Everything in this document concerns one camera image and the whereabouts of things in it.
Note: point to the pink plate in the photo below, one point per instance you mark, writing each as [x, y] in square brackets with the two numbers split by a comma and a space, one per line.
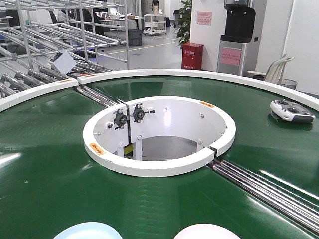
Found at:
[205, 231]

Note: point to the light blue plate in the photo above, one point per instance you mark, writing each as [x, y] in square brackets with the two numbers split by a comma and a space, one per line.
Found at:
[89, 230]

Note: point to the green conveyor belt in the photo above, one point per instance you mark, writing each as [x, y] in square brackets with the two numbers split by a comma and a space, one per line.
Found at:
[49, 183]

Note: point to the red fire extinguisher cabinet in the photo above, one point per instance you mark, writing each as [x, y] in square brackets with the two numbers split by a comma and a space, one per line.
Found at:
[192, 56]

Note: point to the black plastic crate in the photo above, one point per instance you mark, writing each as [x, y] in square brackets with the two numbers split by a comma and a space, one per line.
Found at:
[135, 37]

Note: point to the green potted plant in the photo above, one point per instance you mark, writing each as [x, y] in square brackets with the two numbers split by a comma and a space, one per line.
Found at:
[184, 22]

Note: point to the white shelf cart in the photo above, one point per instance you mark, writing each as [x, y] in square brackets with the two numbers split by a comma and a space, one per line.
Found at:
[154, 24]

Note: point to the steel roller rack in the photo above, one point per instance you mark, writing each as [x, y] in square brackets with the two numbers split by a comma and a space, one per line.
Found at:
[47, 40]

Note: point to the white control box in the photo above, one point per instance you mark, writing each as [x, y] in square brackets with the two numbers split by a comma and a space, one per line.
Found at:
[62, 62]

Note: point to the white grey remote controller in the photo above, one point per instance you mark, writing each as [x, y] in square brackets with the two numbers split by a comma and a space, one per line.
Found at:
[291, 112]

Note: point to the black water dispenser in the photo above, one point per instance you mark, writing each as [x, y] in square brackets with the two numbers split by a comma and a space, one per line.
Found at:
[233, 44]

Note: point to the steel transfer rollers right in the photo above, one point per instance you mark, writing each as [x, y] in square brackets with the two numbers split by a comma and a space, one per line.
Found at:
[298, 209]

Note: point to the white outer conveyor rail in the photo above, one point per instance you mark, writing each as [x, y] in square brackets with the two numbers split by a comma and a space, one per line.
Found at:
[34, 92]

